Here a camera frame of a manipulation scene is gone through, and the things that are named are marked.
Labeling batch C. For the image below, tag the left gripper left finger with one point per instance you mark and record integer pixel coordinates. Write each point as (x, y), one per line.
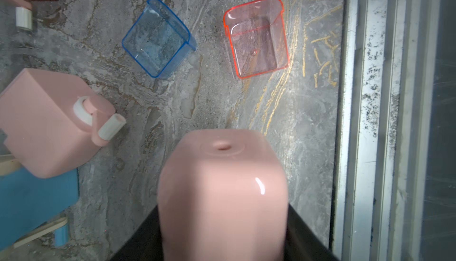
(145, 244)

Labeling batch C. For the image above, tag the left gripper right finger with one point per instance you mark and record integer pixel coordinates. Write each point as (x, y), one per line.
(301, 243)

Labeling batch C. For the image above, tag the pink transparent tray front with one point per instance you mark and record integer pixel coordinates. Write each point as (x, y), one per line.
(257, 37)

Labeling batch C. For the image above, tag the blue transparent tray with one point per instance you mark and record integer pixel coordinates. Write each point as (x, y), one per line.
(158, 40)

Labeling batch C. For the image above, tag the aluminium front rail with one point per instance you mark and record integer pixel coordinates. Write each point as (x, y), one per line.
(394, 196)

